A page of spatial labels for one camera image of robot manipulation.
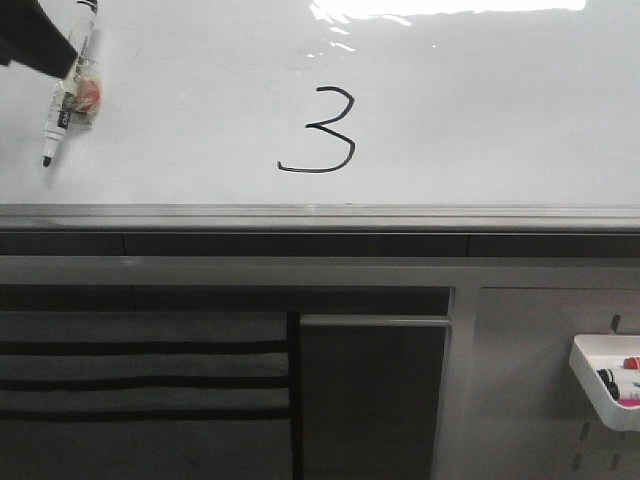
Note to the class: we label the pink capped marker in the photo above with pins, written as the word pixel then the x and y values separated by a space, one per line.
pixel 626 394

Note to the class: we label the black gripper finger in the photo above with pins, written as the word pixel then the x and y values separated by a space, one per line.
pixel 30 38

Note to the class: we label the white plastic marker tray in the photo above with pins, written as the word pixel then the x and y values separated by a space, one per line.
pixel 590 353

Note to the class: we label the grey fabric pocket organizer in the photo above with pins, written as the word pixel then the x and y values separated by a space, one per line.
pixel 150 395

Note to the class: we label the grey metal stand frame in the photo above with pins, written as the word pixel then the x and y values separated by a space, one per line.
pixel 408 368

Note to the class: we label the white whiteboard with aluminium frame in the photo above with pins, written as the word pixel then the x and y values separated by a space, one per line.
pixel 375 115

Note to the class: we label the black capped marker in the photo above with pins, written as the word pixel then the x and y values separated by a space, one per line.
pixel 620 376

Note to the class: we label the black whiteboard marker with tape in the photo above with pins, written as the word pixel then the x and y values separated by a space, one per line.
pixel 66 91

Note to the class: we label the red capped marker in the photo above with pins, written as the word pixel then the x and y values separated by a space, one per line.
pixel 631 363

